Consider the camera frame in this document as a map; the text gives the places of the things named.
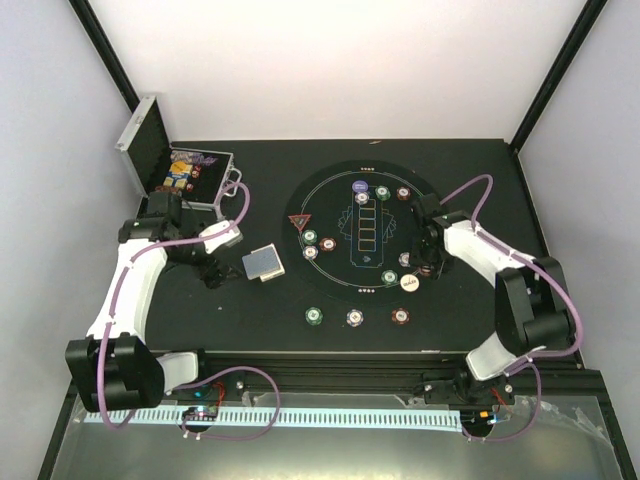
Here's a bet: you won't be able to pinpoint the white dealer button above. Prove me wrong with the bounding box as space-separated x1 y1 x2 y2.
399 274 420 293

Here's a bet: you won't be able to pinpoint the brown poker chip stack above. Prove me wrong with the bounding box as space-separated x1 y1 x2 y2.
391 308 410 325

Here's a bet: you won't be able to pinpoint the purple small blind button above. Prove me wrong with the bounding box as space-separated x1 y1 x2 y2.
352 180 369 193

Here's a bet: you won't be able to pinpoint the red triangular all-in button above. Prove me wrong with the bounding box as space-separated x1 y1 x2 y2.
288 213 312 234

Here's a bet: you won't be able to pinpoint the blue white poker chip stack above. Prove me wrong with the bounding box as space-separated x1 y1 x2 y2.
346 309 364 327

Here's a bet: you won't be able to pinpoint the green poker chip stack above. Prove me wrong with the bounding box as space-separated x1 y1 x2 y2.
305 307 323 326

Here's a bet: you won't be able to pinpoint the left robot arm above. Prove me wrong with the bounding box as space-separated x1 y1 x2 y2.
65 192 244 416

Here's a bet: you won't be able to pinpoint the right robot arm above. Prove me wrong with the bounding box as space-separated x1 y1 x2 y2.
409 194 583 404

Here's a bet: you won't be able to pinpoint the round black poker mat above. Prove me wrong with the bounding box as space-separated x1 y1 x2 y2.
282 160 434 305

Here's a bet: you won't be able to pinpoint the aluminium poker chip case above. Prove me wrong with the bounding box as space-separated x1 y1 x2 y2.
115 95 242 211

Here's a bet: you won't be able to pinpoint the brown chips in case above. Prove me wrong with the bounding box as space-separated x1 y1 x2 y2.
154 185 183 196

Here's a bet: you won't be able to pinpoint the red dice in case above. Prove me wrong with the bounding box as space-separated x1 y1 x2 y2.
186 167 201 191

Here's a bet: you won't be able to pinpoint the yellow blue card box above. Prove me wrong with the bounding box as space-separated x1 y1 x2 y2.
163 161 193 190

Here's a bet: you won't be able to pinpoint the purple chips in case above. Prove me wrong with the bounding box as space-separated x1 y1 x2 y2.
170 149 218 166

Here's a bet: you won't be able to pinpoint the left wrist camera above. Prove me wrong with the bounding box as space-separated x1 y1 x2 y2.
198 220 243 255

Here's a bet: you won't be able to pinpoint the black aluminium mounting rail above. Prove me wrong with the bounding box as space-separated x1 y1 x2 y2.
154 349 516 406

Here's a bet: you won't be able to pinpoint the white perforated cable strip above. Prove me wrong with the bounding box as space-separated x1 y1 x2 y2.
85 403 462 433

